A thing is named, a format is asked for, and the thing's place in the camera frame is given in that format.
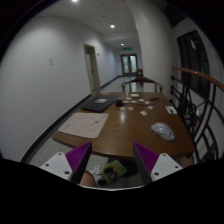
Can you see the white side door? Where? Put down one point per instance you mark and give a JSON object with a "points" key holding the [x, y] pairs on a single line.
{"points": [[92, 68]]}

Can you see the wooden chair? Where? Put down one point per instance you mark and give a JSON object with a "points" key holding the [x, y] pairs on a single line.
{"points": [[158, 87]]}

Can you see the black laptop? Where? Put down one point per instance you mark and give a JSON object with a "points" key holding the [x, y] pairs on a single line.
{"points": [[100, 103]]}

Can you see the green patterned bag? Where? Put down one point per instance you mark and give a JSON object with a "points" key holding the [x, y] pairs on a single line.
{"points": [[113, 171]]}

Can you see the small black cup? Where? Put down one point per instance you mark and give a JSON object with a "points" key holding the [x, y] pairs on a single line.
{"points": [[119, 103]]}

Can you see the black metal railing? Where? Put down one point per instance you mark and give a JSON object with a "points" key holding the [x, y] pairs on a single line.
{"points": [[199, 100]]}

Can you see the white card with print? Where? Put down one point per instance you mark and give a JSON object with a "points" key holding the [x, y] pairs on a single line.
{"points": [[171, 110]]}

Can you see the white paper scrap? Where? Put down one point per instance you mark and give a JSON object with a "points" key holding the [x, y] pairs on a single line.
{"points": [[144, 113]]}

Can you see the white shoe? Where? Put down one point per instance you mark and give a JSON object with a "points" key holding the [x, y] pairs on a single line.
{"points": [[96, 173]]}

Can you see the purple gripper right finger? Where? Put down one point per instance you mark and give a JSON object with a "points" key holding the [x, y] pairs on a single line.
{"points": [[153, 166]]}

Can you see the double glass door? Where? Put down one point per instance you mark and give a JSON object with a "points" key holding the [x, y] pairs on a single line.
{"points": [[129, 64]]}

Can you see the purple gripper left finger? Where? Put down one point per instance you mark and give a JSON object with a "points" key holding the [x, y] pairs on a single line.
{"points": [[71, 165]]}

